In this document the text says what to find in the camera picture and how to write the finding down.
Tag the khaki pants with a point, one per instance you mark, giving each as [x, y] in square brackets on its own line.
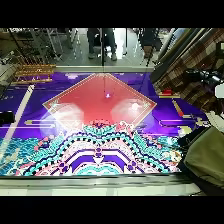
[206, 156]

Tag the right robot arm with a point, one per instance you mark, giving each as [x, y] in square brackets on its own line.
[203, 76]

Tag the brown clothes hangers stack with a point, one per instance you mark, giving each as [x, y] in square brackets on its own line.
[33, 70]

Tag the person's legs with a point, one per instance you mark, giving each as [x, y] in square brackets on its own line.
[108, 40]

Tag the checked shirt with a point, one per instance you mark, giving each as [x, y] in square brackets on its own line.
[186, 66]

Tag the silver frame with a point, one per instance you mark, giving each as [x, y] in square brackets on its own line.
[100, 185]

